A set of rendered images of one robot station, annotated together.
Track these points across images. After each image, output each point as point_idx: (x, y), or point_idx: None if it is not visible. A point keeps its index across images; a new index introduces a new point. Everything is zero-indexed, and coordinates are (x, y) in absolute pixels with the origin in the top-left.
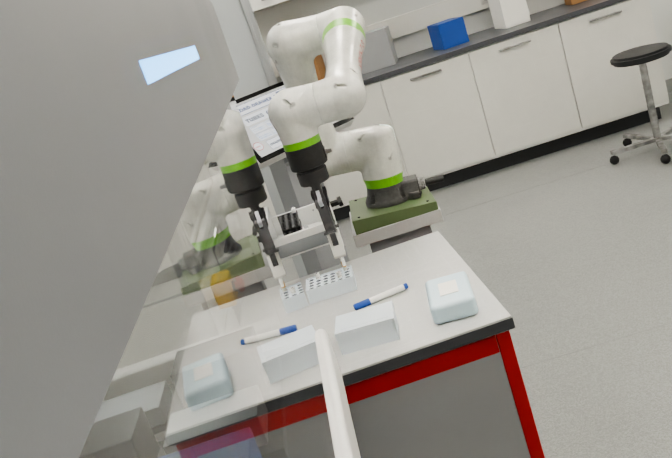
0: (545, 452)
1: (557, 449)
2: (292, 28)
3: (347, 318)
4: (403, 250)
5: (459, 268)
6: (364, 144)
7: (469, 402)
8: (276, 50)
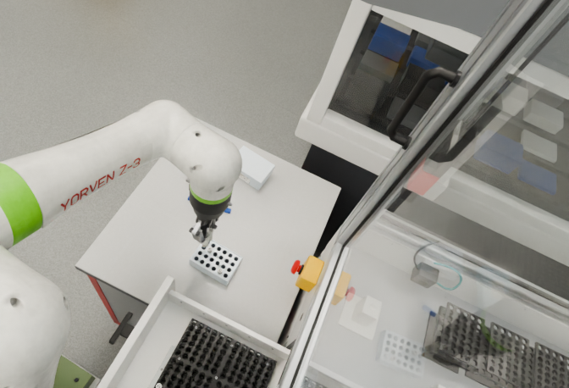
0: (97, 305)
1: (91, 300)
2: (16, 268)
3: (258, 172)
4: (126, 264)
5: (147, 183)
6: None
7: None
8: (69, 305)
